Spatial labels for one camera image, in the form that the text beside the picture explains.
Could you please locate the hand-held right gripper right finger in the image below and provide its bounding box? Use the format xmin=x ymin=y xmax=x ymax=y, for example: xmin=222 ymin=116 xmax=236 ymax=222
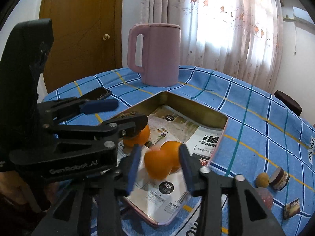
xmin=178 ymin=144 xmax=286 ymax=236

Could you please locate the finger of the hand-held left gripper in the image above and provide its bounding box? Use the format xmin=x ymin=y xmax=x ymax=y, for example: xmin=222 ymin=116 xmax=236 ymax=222
xmin=10 ymin=114 xmax=148 ymax=165
xmin=37 ymin=98 xmax=119 ymax=126

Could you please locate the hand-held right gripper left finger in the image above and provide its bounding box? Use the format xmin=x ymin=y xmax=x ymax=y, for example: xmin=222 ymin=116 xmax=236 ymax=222
xmin=32 ymin=145 xmax=143 ymax=236

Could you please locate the orange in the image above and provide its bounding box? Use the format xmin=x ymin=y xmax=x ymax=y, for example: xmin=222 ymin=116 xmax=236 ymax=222
xmin=160 ymin=141 xmax=189 ymax=174
xmin=122 ymin=125 xmax=150 ymax=148
xmin=144 ymin=150 xmax=173 ymax=180

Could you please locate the pink-rimmed metal tray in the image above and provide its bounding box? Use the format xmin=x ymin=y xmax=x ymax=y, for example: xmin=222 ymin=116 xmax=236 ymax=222
xmin=98 ymin=91 xmax=229 ymax=227

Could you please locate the black smartphone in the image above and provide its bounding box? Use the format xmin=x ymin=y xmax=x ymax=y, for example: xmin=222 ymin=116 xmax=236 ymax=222
xmin=79 ymin=87 xmax=112 ymax=101

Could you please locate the printed paper tray liner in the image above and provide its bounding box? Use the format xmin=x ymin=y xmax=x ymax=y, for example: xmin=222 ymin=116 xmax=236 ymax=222
xmin=118 ymin=104 xmax=223 ymax=224

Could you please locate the small yellow fruit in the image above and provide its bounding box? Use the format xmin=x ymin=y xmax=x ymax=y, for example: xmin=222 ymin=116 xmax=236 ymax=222
xmin=255 ymin=173 xmax=269 ymax=188

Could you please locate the wooden door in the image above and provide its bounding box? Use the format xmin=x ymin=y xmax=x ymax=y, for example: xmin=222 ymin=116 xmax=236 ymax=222
xmin=39 ymin=0 xmax=125 ymax=94

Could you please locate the pink electric kettle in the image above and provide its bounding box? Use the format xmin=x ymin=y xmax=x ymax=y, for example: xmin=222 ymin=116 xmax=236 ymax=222
xmin=127 ymin=23 xmax=182 ymax=87

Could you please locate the blue plaid tablecloth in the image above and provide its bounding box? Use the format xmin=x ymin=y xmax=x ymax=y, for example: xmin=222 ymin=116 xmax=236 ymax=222
xmin=42 ymin=65 xmax=315 ymax=236

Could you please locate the dark red round fruit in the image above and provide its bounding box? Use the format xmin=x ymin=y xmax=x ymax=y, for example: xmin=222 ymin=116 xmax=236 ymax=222
xmin=253 ymin=187 xmax=274 ymax=209

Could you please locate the brown round layered cake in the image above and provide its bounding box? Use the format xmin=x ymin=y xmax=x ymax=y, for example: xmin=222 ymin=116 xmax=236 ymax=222
xmin=269 ymin=167 xmax=290 ymax=191

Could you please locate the small brown snack packet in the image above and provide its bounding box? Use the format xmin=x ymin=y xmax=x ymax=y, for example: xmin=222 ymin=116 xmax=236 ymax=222
xmin=283 ymin=198 xmax=301 ymax=220

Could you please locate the dark chair back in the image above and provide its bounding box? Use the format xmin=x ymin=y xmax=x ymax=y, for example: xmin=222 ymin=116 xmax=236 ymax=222
xmin=274 ymin=90 xmax=303 ymax=116

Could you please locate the floral sheer curtain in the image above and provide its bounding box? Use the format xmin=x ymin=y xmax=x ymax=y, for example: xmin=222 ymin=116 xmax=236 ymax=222
xmin=140 ymin=0 xmax=283 ymax=94

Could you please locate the white wall fixture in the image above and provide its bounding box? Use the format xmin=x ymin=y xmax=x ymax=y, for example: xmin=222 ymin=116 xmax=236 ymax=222
xmin=292 ymin=6 xmax=313 ymax=33

